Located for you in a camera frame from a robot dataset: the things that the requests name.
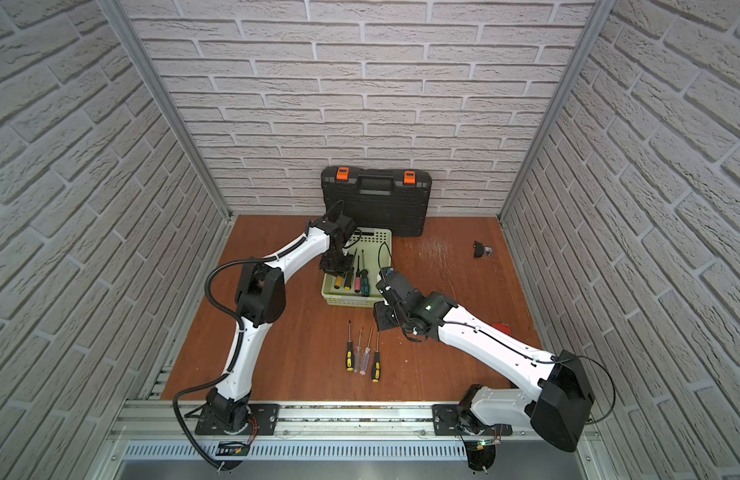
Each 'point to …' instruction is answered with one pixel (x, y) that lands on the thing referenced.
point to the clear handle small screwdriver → (357, 354)
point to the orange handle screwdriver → (338, 283)
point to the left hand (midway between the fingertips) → (346, 270)
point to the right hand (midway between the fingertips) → (380, 311)
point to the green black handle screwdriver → (365, 287)
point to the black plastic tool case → (389, 198)
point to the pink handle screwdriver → (357, 279)
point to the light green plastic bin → (372, 252)
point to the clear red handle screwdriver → (366, 358)
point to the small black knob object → (480, 250)
